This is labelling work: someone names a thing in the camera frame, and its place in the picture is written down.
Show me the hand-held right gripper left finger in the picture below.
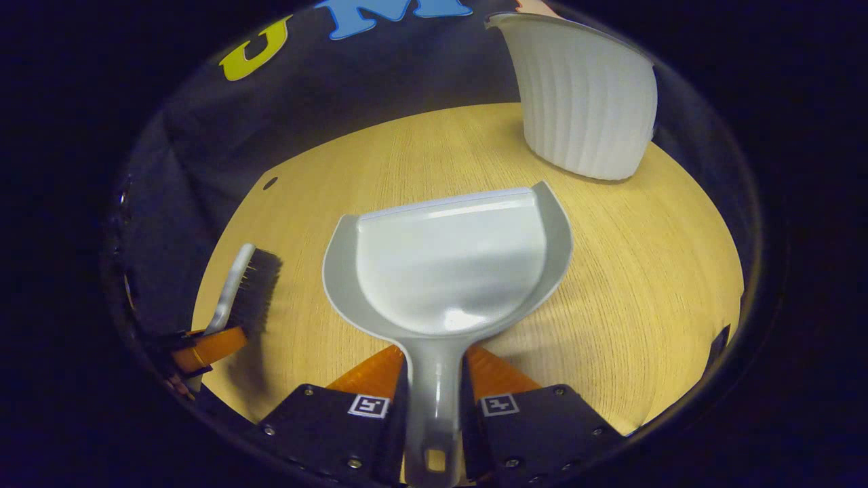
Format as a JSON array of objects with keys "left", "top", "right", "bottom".
[{"left": 258, "top": 345, "right": 408, "bottom": 485}]

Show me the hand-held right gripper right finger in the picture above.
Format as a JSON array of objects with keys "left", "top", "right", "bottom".
[{"left": 462, "top": 344, "right": 625, "bottom": 485}]

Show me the grey plastic dustpan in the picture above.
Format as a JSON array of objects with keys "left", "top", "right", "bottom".
[{"left": 322, "top": 181, "right": 574, "bottom": 488}]

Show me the white ribbed garbage bin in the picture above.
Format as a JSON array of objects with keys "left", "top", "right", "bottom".
[{"left": 485, "top": 12, "right": 658, "bottom": 182}]

